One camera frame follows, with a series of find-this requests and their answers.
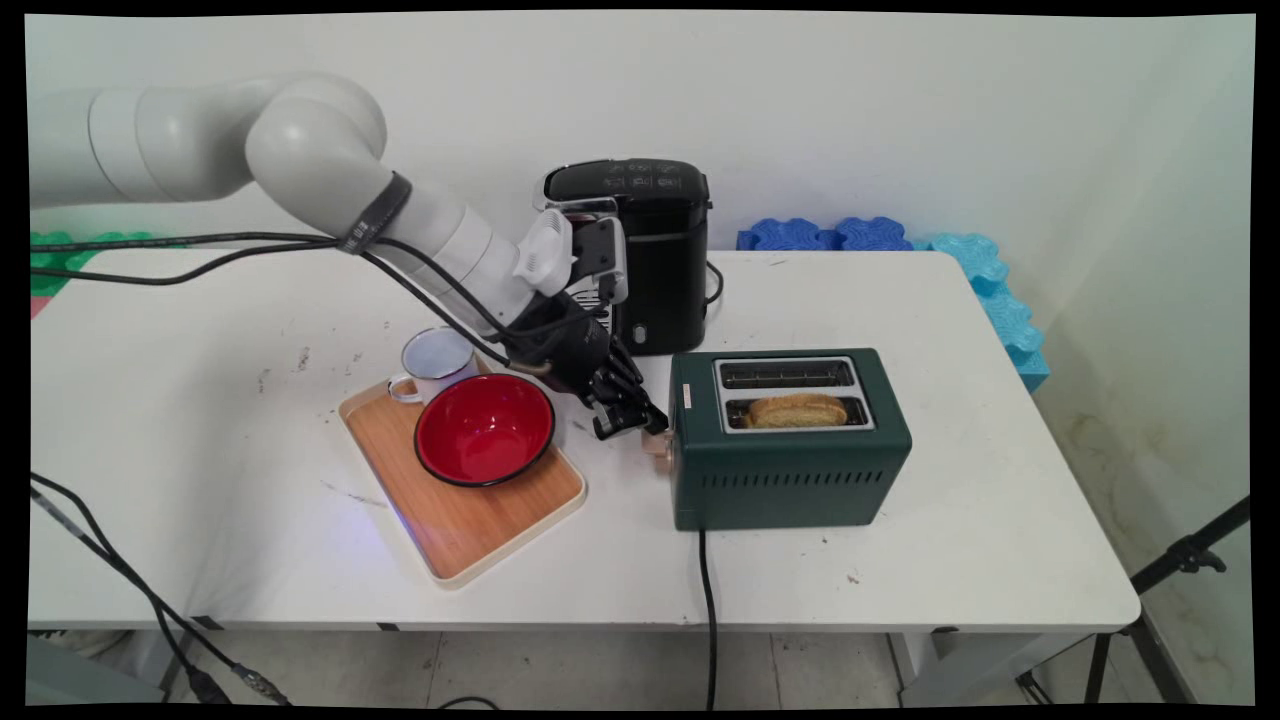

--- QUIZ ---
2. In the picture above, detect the red enamel bowl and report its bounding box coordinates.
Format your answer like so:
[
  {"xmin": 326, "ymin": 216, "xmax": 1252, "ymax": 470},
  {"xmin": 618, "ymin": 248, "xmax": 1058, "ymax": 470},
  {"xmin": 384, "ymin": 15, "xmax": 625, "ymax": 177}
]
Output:
[{"xmin": 412, "ymin": 373, "xmax": 557, "ymax": 490}]

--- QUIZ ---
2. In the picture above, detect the black tripod stand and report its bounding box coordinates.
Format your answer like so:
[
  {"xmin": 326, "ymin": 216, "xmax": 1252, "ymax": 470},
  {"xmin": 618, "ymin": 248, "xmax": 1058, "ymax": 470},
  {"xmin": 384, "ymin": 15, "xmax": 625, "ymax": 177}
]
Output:
[{"xmin": 1014, "ymin": 494, "xmax": 1252, "ymax": 707}]

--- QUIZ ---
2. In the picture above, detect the blue foam mat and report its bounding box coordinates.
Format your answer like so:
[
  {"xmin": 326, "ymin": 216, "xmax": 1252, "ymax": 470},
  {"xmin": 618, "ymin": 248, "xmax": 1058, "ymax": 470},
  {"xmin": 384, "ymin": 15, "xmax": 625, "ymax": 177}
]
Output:
[{"xmin": 735, "ymin": 216, "xmax": 933, "ymax": 253}]

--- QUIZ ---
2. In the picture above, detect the cyan foam mat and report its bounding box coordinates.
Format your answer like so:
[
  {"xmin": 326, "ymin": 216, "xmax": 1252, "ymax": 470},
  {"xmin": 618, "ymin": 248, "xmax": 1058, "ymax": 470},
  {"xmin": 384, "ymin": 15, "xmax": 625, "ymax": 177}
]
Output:
[{"xmin": 910, "ymin": 232, "xmax": 1051, "ymax": 394}]

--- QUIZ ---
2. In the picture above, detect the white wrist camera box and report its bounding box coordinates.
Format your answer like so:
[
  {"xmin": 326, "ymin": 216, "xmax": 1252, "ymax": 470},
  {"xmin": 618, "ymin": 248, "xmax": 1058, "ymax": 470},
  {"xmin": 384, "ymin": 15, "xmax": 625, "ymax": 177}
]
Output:
[{"xmin": 512, "ymin": 207, "xmax": 630, "ymax": 307}]

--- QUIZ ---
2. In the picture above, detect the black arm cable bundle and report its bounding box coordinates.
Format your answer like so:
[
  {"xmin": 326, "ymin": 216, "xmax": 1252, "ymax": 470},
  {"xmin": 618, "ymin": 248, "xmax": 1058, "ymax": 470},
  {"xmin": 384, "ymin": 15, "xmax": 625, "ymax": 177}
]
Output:
[{"xmin": 28, "ymin": 230, "xmax": 613, "ymax": 373}]

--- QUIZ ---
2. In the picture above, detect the toasted bread slice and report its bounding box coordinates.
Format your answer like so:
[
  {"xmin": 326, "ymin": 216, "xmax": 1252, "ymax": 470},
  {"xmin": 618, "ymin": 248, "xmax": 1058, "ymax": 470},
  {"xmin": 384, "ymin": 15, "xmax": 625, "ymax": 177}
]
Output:
[{"xmin": 744, "ymin": 392, "xmax": 850, "ymax": 430}]

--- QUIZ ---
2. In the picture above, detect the green two-slot toaster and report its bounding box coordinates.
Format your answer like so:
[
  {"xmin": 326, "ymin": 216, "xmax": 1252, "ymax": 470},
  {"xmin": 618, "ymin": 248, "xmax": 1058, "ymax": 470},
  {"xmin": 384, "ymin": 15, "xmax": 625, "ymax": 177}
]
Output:
[{"xmin": 668, "ymin": 347, "xmax": 913, "ymax": 532}]

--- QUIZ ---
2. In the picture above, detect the black coffee machine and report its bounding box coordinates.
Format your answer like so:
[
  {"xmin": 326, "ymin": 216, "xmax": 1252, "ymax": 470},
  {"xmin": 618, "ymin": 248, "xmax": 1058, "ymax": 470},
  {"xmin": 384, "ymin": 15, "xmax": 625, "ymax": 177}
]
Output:
[{"xmin": 542, "ymin": 157, "xmax": 713, "ymax": 358}]

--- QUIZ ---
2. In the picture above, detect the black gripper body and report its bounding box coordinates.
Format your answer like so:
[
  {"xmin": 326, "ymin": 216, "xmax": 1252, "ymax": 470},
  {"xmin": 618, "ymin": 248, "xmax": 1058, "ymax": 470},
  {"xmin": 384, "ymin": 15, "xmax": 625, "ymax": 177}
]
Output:
[{"xmin": 509, "ymin": 314, "xmax": 615, "ymax": 397}]

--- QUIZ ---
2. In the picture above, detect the green foam mat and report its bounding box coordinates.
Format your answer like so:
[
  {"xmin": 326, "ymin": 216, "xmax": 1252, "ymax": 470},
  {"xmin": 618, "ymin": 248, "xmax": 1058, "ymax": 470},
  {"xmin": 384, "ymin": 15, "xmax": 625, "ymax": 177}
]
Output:
[{"xmin": 29, "ymin": 231, "xmax": 161, "ymax": 299}]

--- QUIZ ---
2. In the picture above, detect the white enamel mug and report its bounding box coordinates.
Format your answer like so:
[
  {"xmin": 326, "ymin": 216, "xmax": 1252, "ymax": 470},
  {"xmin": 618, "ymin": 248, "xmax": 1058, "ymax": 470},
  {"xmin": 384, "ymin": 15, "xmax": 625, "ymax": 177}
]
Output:
[{"xmin": 386, "ymin": 326, "xmax": 480, "ymax": 407}]

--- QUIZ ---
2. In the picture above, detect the grey velcro cable strap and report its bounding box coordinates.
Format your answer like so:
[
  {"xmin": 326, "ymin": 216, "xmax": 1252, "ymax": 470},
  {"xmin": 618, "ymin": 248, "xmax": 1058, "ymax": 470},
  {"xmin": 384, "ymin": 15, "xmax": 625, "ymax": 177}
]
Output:
[{"xmin": 337, "ymin": 171, "xmax": 414, "ymax": 257}]

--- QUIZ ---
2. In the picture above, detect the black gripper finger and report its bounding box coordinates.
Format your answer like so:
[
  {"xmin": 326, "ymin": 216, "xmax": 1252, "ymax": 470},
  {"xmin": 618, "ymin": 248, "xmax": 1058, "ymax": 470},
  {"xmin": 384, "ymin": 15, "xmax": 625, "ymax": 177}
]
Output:
[
  {"xmin": 582, "ymin": 379, "xmax": 652, "ymax": 442},
  {"xmin": 603, "ymin": 344, "xmax": 670, "ymax": 434}
]

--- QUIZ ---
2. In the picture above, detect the black toaster power cord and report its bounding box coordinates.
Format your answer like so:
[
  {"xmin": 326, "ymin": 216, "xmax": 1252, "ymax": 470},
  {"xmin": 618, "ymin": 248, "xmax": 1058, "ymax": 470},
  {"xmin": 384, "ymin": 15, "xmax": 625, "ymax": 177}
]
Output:
[{"xmin": 695, "ymin": 528, "xmax": 720, "ymax": 711}]

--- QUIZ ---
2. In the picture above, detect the wooden serving tray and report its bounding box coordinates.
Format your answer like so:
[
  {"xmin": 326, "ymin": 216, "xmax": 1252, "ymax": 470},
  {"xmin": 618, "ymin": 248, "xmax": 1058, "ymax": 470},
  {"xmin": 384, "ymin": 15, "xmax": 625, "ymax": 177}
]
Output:
[{"xmin": 337, "ymin": 374, "xmax": 588, "ymax": 590}]

